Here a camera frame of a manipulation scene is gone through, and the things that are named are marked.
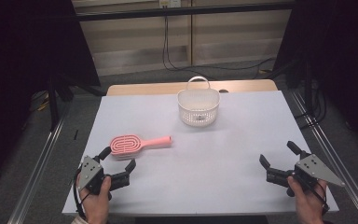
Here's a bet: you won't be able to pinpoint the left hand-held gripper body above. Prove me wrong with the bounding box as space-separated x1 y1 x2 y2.
76 155 131 201

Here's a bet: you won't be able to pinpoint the person's right hand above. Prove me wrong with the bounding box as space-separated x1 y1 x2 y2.
287 175 329 224

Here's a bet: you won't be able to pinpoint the white table mat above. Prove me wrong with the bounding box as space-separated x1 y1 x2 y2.
62 90 339 217

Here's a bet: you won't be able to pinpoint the right hand-held gripper black cable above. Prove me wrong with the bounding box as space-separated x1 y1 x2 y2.
294 173 330 217

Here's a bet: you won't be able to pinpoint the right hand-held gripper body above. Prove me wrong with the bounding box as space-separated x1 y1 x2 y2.
266 150 346 198

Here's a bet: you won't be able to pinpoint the pink hairbrush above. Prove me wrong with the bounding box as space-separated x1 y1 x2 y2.
109 133 172 161

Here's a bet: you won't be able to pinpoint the metal floor rail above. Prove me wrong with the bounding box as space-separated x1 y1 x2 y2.
291 91 358 224
7 104 69 224

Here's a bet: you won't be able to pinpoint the black floor cables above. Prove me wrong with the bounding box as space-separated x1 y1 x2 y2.
294 82 328 131

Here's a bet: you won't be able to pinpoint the person's left hand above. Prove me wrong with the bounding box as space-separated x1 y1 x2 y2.
78 175 113 224

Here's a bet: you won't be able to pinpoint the white plastic basket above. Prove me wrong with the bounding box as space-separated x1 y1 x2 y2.
176 76 222 128

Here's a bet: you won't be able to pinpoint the white wall outlet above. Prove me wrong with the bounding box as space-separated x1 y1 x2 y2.
158 0 182 9

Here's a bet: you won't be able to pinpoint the black wall cable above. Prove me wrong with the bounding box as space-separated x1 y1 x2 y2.
161 15 276 72
166 15 219 81

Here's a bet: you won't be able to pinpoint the black curtain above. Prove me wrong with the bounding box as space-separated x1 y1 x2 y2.
273 0 358 155
0 0 103 194

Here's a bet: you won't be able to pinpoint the black horizontal bar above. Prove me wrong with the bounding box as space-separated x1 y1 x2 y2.
74 1 296 22

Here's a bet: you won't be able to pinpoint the black metal stand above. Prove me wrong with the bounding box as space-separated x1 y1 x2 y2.
47 74 76 133
302 60 315 108

